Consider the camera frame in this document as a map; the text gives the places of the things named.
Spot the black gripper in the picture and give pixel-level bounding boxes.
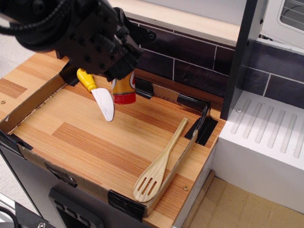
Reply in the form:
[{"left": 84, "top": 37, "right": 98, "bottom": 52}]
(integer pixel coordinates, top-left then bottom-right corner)
[{"left": 56, "top": 0, "right": 157, "bottom": 81}]

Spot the red hot sauce bottle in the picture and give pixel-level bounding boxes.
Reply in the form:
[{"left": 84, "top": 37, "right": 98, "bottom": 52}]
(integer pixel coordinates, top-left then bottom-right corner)
[{"left": 112, "top": 71, "right": 136, "bottom": 105}]

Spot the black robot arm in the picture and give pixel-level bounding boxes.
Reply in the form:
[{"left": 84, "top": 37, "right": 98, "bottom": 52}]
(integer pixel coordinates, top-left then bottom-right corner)
[{"left": 0, "top": 0, "right": 156, "bottom": 81}]

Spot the cardboard fence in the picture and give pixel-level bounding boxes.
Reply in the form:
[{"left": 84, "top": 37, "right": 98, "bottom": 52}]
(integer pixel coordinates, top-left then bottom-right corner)
[{"left": 0, "top": 67, "right": 202, "bottom": 200}]

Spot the wooden shelf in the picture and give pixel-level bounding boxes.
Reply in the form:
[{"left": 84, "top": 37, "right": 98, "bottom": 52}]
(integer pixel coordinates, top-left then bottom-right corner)
[{"left": 109, "top": 0, "right": 240, "bottom": 47}]

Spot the wooden slotted spatula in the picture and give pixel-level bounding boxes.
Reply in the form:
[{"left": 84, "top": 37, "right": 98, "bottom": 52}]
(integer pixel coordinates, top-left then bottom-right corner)
[{"left": 133, "top": 118, "right": 188, "bottom": 203}]

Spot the black oven control panel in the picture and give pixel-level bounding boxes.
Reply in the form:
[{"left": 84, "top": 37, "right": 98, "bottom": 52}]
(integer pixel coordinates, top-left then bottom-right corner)
[{"left": 48, "top": 189, "right": 105, "bottom": 228}]

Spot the white appliance with grille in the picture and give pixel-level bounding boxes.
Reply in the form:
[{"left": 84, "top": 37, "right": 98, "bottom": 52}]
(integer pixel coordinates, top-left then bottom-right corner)
[{"left": 261, "top": 0, "right": 304, "bottom": 49}]

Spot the white ridged sink drainboard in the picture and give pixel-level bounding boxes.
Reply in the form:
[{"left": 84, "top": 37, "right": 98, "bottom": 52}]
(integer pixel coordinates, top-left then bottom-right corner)
[{"left": 212, "top": 92, "right": 304, "bottom": 213}]

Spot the yellow handled toy knife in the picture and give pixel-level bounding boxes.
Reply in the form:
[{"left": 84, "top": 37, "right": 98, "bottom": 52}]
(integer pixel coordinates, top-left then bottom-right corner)
[{"left": 76, "top": 68, "right": 114, "bottom": 122}]

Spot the dark vertical post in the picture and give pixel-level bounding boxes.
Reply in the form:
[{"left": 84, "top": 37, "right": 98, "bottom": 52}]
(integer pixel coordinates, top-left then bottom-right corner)
[{"left": 220, "top": 0, "right": 257, "bottom": 120}]

